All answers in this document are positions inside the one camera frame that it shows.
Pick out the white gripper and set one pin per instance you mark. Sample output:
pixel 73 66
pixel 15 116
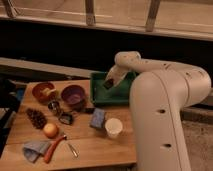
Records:
pixel 116 75

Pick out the dark brown eraser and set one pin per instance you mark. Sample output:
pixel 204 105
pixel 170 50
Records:
pixel 108 84

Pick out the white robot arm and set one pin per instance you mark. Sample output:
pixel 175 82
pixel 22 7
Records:
pixel 157 94

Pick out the green plastic tray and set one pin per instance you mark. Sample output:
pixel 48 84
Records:
pixel 115 96

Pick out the blue sponge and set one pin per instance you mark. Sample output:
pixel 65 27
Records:
pixel 98 118

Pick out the purple bowl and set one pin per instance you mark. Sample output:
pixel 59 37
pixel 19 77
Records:
pixel 73 95

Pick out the white paper cup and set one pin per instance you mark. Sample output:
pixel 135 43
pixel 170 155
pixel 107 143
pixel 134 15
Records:
pixel 113 127

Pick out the black binder clip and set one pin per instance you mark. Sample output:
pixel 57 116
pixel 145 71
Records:
pixel 66 118

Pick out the small metal cup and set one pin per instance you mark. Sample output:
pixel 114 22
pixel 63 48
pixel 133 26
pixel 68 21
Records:
pixel 54 107

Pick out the wooden object in bowl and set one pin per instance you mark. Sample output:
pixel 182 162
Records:
pixel 48 91

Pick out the orange bowl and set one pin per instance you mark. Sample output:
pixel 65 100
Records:
pixel 41 98

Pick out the yellow apple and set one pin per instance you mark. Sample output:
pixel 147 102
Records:
pixel 50 130

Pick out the small metal tool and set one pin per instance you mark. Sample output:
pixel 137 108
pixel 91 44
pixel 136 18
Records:
pixel 73 150

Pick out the brown pine cone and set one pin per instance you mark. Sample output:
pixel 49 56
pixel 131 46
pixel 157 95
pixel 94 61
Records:
pixel 37 118

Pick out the blue grey cloth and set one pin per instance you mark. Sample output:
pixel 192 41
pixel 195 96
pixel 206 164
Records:
pixel 32 150

